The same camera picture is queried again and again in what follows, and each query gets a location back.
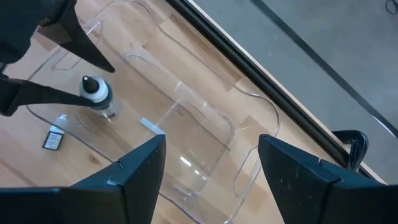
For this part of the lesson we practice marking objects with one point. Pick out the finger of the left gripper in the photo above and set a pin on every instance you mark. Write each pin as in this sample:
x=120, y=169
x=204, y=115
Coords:
x=34, y=95
x=81, y=40

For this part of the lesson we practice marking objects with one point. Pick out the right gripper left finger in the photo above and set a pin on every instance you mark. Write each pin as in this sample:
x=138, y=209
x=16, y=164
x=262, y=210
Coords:
x=109, y=199

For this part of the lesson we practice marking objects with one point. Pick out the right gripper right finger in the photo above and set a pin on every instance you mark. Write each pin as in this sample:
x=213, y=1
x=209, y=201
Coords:
x=311, y=196

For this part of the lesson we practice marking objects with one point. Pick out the large black-tip colouring bottle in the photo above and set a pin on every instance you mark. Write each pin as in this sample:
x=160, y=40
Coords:
x=96, y=91

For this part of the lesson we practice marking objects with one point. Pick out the clear plastic bin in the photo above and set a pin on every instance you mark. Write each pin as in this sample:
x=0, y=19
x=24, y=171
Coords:
x=192, y=102

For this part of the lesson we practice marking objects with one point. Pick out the small dark dropper bottle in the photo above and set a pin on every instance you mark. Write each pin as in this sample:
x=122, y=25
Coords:
x=53, y=140

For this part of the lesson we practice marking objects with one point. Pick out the black table clamp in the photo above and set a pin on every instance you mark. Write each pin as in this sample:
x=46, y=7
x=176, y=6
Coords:
x=357, y=146

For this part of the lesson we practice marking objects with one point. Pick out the black aluminium table frame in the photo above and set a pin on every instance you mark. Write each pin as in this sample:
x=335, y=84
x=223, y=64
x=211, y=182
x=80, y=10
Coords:
x=248, y=67

